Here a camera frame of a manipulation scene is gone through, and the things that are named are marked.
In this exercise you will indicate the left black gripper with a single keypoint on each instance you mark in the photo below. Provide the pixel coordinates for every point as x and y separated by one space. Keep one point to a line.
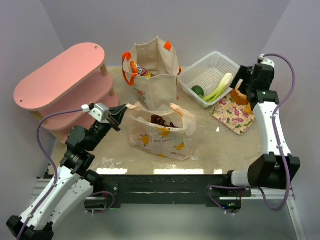
112 121

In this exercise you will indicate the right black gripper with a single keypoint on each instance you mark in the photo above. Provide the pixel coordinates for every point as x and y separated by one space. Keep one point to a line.
240 77

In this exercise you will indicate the purple grape bunch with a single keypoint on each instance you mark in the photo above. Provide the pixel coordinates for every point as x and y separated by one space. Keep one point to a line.
159 120

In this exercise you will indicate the canvas tote bag orange handles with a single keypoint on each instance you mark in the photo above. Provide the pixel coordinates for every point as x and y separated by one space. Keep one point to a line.
158 57

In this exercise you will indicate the orange yellow snack bag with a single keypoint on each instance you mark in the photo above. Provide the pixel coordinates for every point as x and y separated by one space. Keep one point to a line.
137 69

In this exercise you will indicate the orange banana print plastic bag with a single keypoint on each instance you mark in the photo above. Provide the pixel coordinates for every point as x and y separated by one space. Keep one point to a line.
167 142

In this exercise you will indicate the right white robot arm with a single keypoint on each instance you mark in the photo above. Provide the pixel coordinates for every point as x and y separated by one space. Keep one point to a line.
276 166

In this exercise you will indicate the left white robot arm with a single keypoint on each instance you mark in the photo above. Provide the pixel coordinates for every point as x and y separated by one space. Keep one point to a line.
72 181

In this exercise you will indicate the green celery stalks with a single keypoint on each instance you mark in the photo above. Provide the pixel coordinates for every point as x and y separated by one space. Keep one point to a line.
224 84

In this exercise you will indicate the orange frosted muffin toy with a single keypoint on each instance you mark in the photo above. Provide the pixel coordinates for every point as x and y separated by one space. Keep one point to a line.
238 97

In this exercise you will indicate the white plastic basket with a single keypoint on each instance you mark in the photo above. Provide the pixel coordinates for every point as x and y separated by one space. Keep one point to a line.
207 73

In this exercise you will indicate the orange bread toy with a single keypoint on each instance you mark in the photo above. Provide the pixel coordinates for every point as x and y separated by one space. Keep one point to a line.
248 110

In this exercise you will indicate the floral pattern tray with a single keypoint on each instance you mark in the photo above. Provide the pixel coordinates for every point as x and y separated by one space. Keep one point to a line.
232 115

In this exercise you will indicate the dark green lime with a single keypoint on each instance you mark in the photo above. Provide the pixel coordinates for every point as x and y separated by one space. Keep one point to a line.
198 90

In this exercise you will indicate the pink three tier shelf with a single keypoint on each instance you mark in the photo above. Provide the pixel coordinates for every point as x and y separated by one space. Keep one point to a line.
76 77

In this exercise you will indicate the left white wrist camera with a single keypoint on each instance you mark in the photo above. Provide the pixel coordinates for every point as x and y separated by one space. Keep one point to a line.
98 111

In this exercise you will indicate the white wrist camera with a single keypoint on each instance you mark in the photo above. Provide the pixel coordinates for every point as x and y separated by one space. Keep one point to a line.
262 59
98 111

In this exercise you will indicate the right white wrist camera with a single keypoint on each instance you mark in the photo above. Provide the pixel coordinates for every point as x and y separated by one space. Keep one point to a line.
262 59

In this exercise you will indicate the black base mount frame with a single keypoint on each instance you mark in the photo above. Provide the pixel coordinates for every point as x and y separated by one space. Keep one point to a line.
208 190

